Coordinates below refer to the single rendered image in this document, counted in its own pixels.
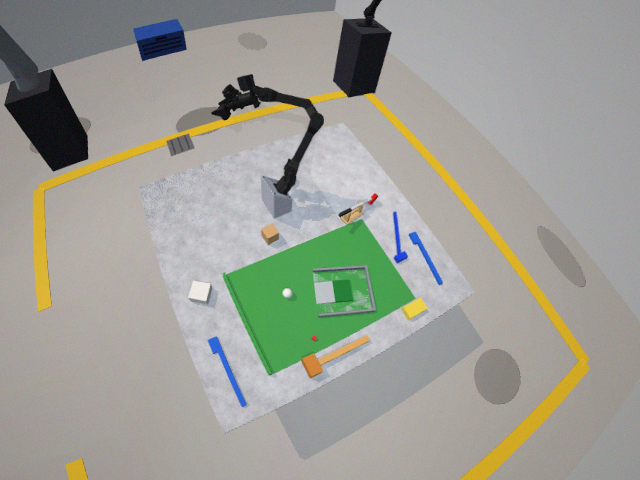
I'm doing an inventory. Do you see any green flat mat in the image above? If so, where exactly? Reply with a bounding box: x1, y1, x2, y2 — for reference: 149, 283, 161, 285
226, 219, 415, 375

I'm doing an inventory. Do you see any orange mallet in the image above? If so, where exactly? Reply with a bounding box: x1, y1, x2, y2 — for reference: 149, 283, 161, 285
301, 335, 370, 378

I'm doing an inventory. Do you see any yellow rectangular block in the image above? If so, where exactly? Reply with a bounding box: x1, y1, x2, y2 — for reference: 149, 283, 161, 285
402, 298, 427, 320

